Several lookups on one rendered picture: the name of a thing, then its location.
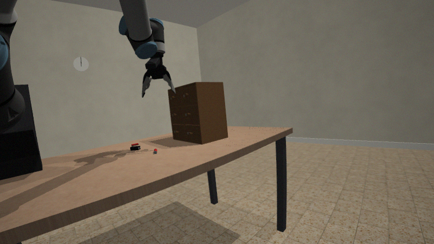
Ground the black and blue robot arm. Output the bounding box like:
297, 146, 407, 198
0, 0, 165, 130

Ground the dark brown wooden drawer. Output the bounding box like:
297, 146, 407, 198
185, 124, 201, 143
172, 124, 186, 140
183, 105, 199, 123
169, 89, 182, 106
170, 107, 183, 123
181, 85, 197, 105

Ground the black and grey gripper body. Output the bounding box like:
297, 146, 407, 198
148, 52, 167, 79

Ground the brown wooden chest of drawers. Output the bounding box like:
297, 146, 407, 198
169, 82, 228, 144

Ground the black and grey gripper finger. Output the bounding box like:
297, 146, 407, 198
142, 70, 152, 98
163, 67, 176, 94

